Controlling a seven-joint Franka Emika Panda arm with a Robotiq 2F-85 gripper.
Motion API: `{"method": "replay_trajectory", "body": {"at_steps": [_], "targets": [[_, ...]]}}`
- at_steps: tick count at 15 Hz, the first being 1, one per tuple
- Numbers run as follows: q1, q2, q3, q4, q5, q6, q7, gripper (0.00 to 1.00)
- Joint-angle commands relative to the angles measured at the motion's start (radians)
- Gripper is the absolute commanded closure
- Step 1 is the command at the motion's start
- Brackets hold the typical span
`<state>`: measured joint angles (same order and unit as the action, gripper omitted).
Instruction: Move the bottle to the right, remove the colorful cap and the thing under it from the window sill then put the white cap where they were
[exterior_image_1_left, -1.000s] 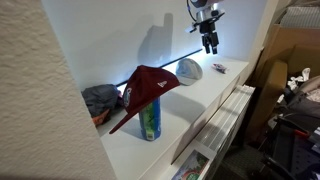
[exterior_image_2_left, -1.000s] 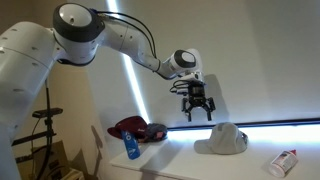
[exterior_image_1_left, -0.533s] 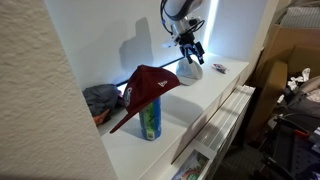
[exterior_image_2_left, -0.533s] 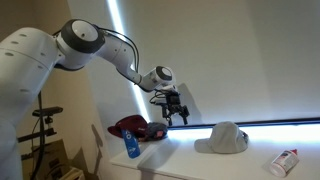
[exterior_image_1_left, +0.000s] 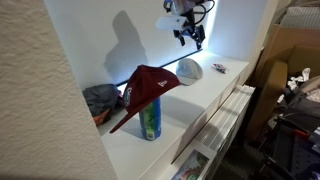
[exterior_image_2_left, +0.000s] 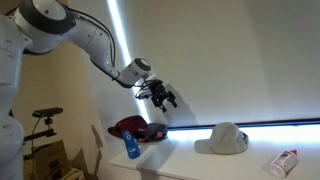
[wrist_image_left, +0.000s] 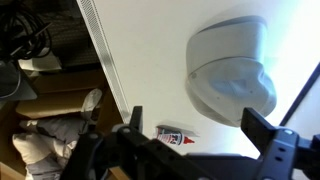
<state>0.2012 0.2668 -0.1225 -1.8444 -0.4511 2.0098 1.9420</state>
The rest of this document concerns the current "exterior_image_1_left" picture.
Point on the maroon baseball cap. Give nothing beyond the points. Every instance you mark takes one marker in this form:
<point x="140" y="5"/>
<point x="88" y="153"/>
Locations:
<point x="146" y="83"/>

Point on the brown cardboard box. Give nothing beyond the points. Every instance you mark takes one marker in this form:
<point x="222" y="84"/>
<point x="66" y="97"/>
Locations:
<point x="300" y="50"/>

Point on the white crumpled cloth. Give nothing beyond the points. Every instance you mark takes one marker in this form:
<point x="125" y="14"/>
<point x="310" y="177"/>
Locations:
<point x="305" y="73"/>

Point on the light grey baseball cap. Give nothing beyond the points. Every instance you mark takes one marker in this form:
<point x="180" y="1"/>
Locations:
<point x="190" y="68"/>

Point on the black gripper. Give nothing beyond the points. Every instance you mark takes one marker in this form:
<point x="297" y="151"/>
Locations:
<point x="191" y="21"/>

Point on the grey crumpled cloth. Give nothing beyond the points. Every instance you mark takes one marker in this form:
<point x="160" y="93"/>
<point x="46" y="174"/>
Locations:
<point x="100" y="98"/>

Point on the black window blind bar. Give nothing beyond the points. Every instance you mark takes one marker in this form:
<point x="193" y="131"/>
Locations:
<point x="156" y="68"/>

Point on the white slatted radiator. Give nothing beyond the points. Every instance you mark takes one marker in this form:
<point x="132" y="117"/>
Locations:
<point x="226" y="116"/>

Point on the grey striped panel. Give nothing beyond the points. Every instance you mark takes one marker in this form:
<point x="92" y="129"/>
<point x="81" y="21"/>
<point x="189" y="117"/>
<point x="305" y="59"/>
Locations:
<point x="303" y="16"/>

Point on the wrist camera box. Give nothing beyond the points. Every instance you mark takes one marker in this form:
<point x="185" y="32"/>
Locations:
<point x="171" y="23"/>

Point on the white glue bottle red tip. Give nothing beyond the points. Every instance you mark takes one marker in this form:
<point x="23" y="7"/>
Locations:
<point x="220" y="67"/>

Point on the green blue drink can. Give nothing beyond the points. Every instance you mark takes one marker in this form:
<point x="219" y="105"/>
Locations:
<point x="151" y="123"/>

